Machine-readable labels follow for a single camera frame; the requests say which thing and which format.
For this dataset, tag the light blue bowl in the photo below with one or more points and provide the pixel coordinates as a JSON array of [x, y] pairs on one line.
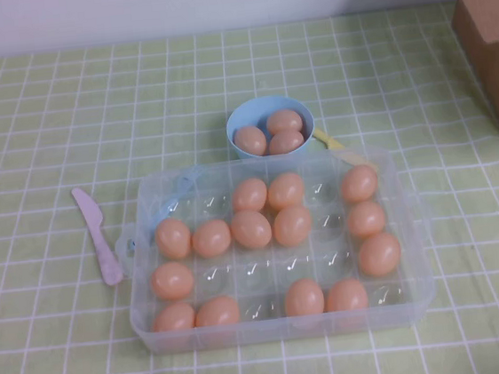
[[242, 116]]

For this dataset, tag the beige egg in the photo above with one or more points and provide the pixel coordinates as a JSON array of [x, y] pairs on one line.
[[173, 318], [284, 121], [285, 190], [379, 254], [365, 219], [359, 184], [216, 312], [250, 229], [286, 142], [251, 140], [292, 225], [211, 238], [303, 297], [173, 239], [172, 280], [345, 295], [249, 194]]

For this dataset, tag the clear plastic egg box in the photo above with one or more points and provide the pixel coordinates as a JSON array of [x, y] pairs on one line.
[[273, 332]]

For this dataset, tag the pink plastic knife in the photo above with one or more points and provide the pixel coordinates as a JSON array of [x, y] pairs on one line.
[[95, 225]]

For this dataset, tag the light blue plastic utensil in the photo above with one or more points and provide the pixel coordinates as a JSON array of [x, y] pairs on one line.
[[182, 186]]

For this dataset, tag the green checked tablecloth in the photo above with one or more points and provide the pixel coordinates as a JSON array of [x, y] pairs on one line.
[[47, 128]]

